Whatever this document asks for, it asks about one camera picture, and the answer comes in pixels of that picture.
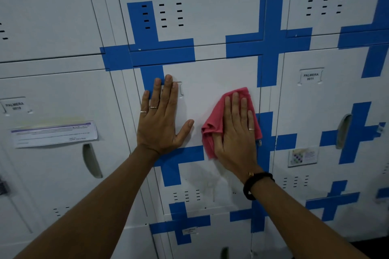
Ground person's right forearm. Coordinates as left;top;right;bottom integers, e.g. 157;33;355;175
249;176;370;259

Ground person's left forearm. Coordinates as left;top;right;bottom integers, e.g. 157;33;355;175
14;146;159;259

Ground pink cleaning cloth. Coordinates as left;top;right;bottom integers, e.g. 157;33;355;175
201;87;263;160

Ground white paper notice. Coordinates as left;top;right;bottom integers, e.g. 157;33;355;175
10;121;98;149

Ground person's right hand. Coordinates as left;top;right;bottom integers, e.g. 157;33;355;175
212;92;264;182

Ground recessed locker door handle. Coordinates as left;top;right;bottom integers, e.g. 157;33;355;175
336;114;353;150
82;143;103;179

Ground black wristband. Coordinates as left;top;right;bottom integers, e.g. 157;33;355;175
243;172;275;201

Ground colourful checkered sticker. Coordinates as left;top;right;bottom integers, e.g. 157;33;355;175
288;147;319;168

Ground person's left hand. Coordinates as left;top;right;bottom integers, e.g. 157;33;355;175
136;74;195;156

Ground blue tape crosses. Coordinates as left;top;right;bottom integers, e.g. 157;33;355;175
100;0;389;245

